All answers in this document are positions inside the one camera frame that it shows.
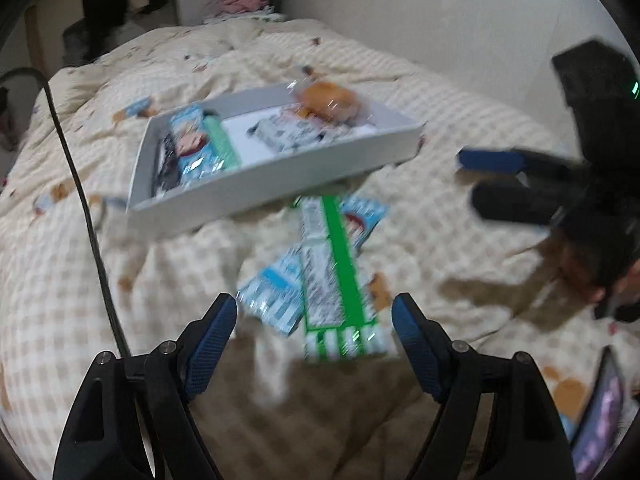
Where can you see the dark hair claw clip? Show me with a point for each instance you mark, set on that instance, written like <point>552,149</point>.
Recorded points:
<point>167,165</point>

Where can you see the smartphone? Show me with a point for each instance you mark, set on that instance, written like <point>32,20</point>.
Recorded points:
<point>600,420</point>

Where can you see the blue cartoon snack packet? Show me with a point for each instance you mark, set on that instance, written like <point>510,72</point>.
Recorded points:
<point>367,217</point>
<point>192,145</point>

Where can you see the orange bread packet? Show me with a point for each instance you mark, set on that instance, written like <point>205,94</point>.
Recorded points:
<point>325,100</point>

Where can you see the pink clothing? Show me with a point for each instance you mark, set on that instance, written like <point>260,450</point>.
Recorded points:
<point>237,0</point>

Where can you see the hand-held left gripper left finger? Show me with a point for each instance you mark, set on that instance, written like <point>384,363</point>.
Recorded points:
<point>210,355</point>

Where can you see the person's right hand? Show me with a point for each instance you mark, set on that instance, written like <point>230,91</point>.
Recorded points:
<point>582,275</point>

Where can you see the black white cow packet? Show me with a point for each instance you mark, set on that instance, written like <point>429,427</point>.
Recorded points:
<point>287,132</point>

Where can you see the white cardboard box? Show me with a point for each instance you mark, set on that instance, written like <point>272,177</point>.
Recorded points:
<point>250,195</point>

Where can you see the black hanging bag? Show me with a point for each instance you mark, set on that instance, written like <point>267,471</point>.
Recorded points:
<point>6,115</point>

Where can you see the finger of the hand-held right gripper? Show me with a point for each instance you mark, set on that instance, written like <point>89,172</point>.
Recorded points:
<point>495,160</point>
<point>515,202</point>

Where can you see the green hand cream tube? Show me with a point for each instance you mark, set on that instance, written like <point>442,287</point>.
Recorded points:
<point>222,145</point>

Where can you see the white patterned cloth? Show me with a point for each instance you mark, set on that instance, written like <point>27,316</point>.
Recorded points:
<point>245,15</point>

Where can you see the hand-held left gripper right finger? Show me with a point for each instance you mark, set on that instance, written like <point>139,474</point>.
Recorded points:
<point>422,355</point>

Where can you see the green white striped long packet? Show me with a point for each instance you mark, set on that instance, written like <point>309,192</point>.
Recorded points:
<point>340,270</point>

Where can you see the blue white striped snack packet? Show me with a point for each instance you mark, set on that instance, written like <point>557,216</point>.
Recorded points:
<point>275,290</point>

